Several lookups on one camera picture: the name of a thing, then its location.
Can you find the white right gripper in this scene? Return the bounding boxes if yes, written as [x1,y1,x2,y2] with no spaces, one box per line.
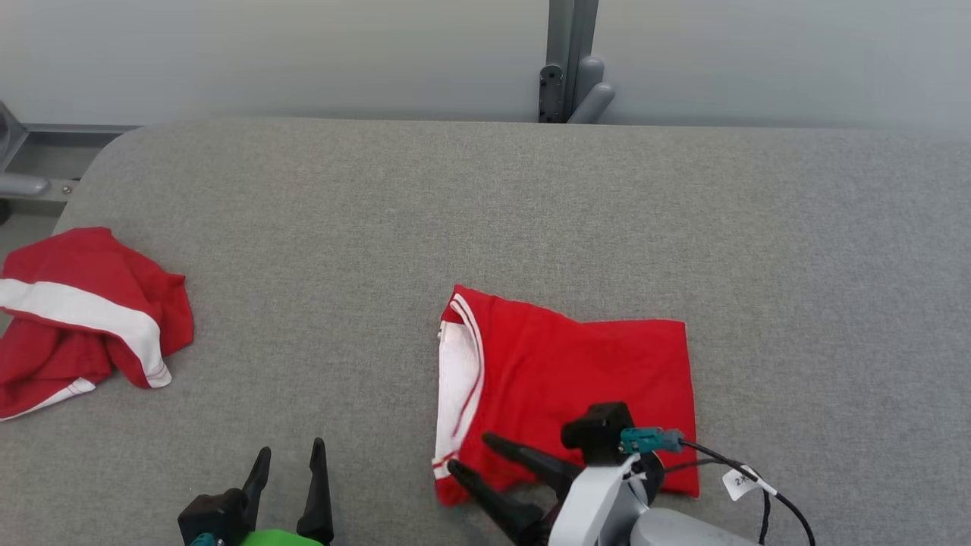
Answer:
[448,434,665,546]

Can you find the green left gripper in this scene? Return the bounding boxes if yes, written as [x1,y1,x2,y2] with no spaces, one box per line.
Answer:
[237,438,335,546]

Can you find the red Bulls 23 jersey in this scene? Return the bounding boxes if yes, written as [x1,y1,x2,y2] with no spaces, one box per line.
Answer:
[432,284,700,507]

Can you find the red shorts with white stripes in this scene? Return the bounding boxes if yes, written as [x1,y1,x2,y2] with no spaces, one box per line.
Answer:
[0,226,195,422]

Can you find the teal right camera plug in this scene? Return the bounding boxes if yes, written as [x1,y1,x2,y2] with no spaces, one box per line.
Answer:
[621,427,683,454]

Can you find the white cable tag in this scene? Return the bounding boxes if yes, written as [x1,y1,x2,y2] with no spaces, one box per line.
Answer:
[722,466,761,502]

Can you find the thin black cable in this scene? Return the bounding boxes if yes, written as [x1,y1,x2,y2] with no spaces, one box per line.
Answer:
[660,438,817,546]

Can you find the grey metal frame with bracket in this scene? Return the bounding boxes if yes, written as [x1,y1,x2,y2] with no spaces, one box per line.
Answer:
[0,102,141,204]

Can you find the grey metal post with hinge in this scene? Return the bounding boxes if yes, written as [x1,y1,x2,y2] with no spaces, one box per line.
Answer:
[539,0,615,124]

